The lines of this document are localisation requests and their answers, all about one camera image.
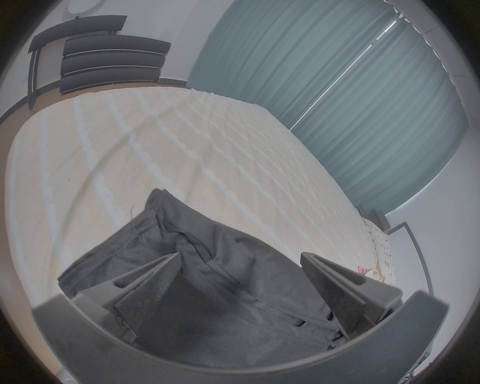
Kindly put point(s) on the grey bedside table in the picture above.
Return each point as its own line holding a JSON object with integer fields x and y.
{"x": 375, "y": 216}

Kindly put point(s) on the dark grey table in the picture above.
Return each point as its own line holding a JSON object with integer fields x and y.
{"x": 75, "y": 28}

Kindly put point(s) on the bed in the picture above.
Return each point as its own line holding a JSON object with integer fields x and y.
{"x": 150, "y": 150}

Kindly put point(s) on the black T-shirt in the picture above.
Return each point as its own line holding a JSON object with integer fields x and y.
{"x": 232, "y": 300}

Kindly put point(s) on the white printed pyjama top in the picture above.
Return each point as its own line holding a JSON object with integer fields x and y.
{"x": 365, "y": 270}

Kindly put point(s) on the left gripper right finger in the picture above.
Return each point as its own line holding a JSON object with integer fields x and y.
{"x": 345, "y": 296}

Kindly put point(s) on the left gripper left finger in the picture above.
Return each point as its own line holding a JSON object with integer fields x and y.
{"x": 150, "y": 292}

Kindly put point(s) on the white printed pillow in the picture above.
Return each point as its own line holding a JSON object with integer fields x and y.
{"x": 382, "y": 251}

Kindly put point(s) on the blue-green curtain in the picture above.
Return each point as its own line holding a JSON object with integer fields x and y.
{"x": 281, "y": 56}
{"x": 393, "y": 112}

